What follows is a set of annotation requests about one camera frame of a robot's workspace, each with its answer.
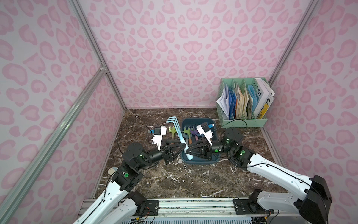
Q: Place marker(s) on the white yellow book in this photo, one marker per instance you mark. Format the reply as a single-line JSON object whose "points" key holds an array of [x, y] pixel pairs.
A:
{"points": [[265, 97]]}

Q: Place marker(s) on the green rake wooden handle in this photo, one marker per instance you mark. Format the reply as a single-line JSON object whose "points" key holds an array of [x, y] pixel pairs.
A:
{"points": [[173, 131]]}

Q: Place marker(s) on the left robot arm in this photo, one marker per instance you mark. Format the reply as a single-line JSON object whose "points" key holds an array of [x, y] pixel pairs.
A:
{"points": [[118, 201]]}

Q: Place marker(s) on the mint green file organizer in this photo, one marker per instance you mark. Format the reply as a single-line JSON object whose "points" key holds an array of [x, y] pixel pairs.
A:
{"points": [[226, 123]]}

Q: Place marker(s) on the light blue fork white handle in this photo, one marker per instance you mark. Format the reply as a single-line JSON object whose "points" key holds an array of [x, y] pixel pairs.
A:
{"points": [[174, 120]]}

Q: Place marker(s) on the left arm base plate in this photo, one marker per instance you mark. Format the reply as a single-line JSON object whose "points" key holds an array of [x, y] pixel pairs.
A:
{"points": [[148, 206]]}

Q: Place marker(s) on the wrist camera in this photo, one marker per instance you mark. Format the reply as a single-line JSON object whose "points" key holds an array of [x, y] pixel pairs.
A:
{"points": [[204, 129], [158, 133]]}

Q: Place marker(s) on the aluminium front rail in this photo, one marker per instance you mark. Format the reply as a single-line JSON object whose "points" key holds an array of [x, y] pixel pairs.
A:
{"points": [[199, 207]]}

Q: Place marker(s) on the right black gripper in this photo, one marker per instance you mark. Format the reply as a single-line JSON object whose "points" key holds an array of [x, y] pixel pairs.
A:
{"points": [[206, 150]]}

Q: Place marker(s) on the white paper stack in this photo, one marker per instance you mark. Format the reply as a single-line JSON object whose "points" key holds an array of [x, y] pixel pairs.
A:
{"points": [[223, 101]]}

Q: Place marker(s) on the green rake orange handle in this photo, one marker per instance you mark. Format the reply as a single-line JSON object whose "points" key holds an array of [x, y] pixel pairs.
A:
{"points": [[187, 135]]}

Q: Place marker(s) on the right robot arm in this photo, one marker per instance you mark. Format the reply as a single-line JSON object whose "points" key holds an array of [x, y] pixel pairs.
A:
{"points": [[307, 196]]}

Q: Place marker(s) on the light blue stapler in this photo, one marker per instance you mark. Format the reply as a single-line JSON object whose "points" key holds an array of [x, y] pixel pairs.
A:
{"points": [[112, 171]]}

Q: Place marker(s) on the purple rake pink handle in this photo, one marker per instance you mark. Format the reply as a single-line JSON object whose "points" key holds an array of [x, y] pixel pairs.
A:
{"points": [[195, 133]]}

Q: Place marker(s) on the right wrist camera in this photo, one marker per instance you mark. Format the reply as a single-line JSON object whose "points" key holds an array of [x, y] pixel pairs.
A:
{"points": [[204, 129]]}

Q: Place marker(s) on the tan paper folders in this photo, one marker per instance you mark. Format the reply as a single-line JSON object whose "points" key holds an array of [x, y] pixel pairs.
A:
{"points": [[244, 101]]}

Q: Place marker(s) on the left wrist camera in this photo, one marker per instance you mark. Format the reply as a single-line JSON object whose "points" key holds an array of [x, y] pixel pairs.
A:
{"points": [[158, 133]]}

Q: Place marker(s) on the teal rake yellow handle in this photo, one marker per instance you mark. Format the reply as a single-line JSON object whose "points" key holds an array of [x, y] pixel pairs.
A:
{"points": [[212, 128]]}

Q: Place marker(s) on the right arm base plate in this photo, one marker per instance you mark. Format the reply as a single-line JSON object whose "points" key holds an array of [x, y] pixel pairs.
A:
{"points": [[246, 207]]}

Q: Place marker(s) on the blue folders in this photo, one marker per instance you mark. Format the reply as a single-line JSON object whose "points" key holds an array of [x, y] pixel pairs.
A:
{"points": [[232, 102]]}

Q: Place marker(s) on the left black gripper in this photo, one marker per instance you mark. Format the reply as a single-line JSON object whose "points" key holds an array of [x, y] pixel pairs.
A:
{"points": [[166, 152]]}

